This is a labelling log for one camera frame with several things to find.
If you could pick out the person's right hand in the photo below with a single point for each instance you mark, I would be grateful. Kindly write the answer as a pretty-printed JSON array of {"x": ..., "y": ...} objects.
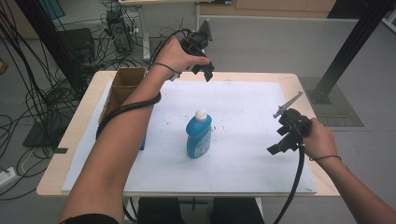
[{"x": 320, "y": 141}]

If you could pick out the blue cardboard box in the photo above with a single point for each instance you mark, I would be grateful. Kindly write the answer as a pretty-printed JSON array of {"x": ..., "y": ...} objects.
[{"x": 127, "y": 77}]

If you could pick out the black wrist band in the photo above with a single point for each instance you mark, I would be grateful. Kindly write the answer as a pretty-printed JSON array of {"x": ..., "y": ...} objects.
[
  {"x": 165, "y": 66},
  {"x": 325, "y": 157}
]

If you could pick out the blue bottle with white cap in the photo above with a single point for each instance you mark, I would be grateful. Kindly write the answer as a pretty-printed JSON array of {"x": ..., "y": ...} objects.
[{"x": 198, "y": 137}]

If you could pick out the grey floor mat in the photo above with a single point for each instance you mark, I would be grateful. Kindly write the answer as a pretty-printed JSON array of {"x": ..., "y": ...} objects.
[{"x": 339, "y": 105}]

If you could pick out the white power strip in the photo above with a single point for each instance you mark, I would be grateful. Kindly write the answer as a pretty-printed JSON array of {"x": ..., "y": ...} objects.
[{"x": 6, "y": 176}]

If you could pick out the person's right leg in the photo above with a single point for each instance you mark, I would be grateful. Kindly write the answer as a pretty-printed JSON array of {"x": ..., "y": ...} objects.
[{"x": 236, "y": 211}]

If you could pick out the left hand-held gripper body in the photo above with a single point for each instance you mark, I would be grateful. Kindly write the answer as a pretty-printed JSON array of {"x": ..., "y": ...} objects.
[{"x": 195, "y": 39}]

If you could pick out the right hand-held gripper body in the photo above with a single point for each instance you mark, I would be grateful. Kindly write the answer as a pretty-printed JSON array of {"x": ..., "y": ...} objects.
[{"x": 295, "y": 123}]

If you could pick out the black cross bracket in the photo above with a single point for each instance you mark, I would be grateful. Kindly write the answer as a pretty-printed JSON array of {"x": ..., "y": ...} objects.
[{"x": 193, "y": 203}]

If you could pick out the person's leg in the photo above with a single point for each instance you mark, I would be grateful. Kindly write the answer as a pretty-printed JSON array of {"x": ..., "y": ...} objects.
[
  {"x": 236, "y": 211},
  {"x": 158, "y": 211}
]

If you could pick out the black box on floor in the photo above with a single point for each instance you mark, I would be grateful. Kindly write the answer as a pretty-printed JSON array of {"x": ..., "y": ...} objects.
[{"x": 77, "y": 43}]

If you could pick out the black slanted stand post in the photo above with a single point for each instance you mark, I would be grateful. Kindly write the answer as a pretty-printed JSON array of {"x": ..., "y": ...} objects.
[{"x": 351, "y": 46}]

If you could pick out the computer tower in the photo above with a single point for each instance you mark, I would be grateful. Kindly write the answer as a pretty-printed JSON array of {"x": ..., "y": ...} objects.
[{"x": 120, "y": 31}]

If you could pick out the white desk leg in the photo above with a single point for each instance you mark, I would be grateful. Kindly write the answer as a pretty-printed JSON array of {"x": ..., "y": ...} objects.
[
  {"x": 145, "y": 37},
  {"x": 197, "y": 15}
]

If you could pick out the black floor plate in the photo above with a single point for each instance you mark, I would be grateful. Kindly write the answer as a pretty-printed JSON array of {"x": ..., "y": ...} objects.
[{"x": 40, "y": 135}]

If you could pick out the left black wrist band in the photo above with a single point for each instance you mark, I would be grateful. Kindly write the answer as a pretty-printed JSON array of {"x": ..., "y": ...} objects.
[{"x": 165, "y": 66}]

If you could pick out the white table mat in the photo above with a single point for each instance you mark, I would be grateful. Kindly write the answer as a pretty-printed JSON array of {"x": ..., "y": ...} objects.
[{"x": 243, "y": 155}]

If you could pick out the black sleeve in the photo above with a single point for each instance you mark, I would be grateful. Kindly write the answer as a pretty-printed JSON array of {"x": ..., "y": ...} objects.
[{"x": 90, "y": 219}]

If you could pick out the person's left hand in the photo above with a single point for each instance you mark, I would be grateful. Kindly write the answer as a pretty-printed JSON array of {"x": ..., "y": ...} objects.
[{"x": 172, "y": 56}]

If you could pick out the right black wrist band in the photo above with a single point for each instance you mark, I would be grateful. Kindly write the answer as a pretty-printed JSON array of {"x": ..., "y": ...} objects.
[{"x": 325, "y": 157}]

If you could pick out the person's left leg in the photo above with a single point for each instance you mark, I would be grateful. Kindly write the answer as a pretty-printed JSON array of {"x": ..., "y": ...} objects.
[{"x": 158, "y": 211}]

